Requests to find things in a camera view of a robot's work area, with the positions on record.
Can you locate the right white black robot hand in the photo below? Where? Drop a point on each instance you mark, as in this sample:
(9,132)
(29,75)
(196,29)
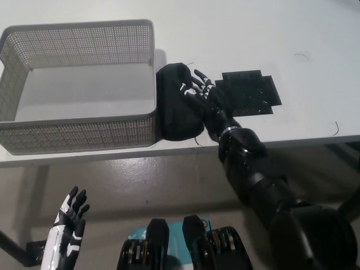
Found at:
(209,104)

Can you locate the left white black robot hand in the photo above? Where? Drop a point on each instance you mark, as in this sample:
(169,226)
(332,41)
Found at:
(63,233)

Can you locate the black cloth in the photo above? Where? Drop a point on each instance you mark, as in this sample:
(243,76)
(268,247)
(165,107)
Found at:
(174,112)

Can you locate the black floor tape piece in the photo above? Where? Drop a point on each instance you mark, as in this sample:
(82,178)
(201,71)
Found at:
(35,253)

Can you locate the grey table leg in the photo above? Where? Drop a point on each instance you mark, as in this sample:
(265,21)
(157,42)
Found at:
(39,197)

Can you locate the black table foot bar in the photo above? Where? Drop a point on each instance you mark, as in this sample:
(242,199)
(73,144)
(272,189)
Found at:
(12,246)

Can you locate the grey perforated plastic basket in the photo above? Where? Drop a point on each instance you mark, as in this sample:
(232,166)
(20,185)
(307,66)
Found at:
(84,132)

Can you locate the black teal robot torso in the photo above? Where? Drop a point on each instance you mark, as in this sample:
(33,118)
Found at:
(222,247)

